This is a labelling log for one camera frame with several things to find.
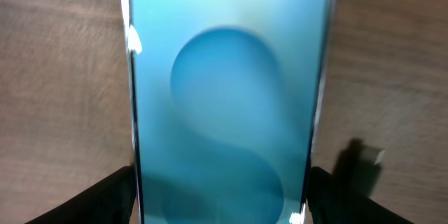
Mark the Galaxy smartphone teal screen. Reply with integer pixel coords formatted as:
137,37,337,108
121,0,335,223

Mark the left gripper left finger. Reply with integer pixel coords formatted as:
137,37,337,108
27,165,137,224

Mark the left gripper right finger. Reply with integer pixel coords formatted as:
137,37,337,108
307,167,411,224

